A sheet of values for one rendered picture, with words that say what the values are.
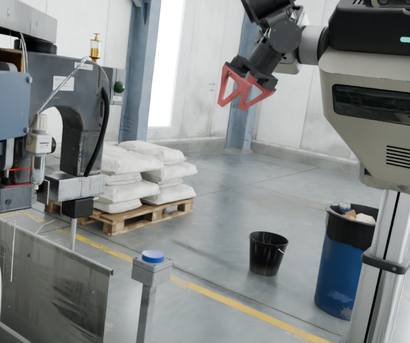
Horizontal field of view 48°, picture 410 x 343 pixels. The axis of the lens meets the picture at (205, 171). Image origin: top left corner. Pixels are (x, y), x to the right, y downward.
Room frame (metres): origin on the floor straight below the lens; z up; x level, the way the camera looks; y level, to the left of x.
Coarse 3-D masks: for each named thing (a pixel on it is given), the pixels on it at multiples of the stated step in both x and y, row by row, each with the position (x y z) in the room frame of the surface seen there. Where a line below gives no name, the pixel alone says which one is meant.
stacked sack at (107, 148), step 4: (104, 144) 4.27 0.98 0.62; (108, 144) 4.31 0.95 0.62; (56, 148) 3.92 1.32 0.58; (60, 148) 3.91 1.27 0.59; (104, 148) 4.05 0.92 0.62; (108, 148) 4.06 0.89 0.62; (112, 148) 4.08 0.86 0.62; (116, 148) 4.16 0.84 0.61; (120, 148) 4.21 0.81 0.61; (56, 152) 3.89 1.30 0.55; (60, 152) 3.87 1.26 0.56; (52, 156) 3.92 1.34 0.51; (56, 156) 3.84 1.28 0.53; (60, 156) 3.83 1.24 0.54
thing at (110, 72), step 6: (102, 66) 1.14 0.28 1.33; (108, 72) 1.13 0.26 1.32; (114, 72) 1.13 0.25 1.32; (120, 72) 1.14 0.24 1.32; (108, 78) 1.13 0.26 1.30; (114, 78) 1.13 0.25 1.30; (120, 78) 1.14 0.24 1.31; (120, 96) 1.15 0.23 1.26; (114, 102) 1.13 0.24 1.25; (120, 102) 1.15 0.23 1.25
